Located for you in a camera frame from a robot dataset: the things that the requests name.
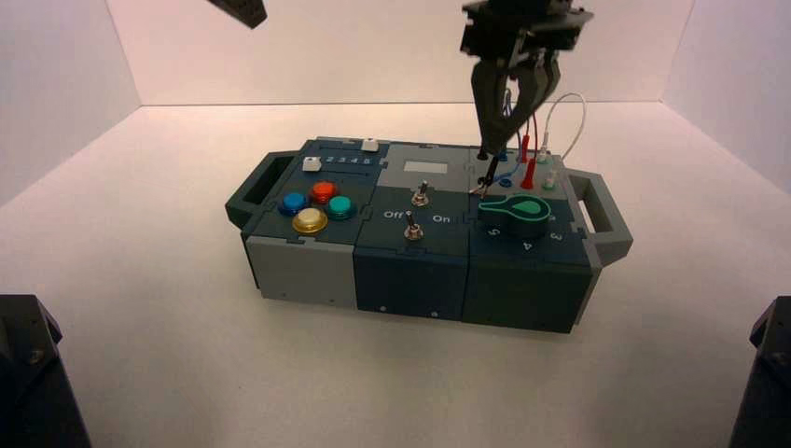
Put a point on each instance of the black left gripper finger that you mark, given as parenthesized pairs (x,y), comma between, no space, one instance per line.
(244,11)

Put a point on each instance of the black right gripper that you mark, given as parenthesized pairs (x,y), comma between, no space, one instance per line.
(525,31)

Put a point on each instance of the dark knob with green pointer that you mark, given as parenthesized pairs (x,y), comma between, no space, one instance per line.
(516,219)

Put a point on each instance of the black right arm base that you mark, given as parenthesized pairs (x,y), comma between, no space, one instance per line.
(766,383)

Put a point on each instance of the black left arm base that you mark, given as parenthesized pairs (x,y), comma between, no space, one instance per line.
(31,383)

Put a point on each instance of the grey rectangular display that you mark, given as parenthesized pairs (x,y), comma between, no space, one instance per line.
(425,167)

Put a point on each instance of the white square slider cap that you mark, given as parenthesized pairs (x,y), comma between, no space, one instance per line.
(311,164)
(369,146)

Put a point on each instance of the red round push button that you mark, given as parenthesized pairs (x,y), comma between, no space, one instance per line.
(322,192)

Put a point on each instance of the blue round push button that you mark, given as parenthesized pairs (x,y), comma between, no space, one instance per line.
(295,203)

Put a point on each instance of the teal round push button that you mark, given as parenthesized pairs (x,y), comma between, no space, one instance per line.
(340,207)

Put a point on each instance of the teal and grey control box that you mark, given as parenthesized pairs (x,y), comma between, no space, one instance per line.
(408,278)

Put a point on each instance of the yellow round push button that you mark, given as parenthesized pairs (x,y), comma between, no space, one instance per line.
(310,220)

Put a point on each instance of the metal toggle switch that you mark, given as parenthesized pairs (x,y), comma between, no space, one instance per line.
(411,231)
(421,196)

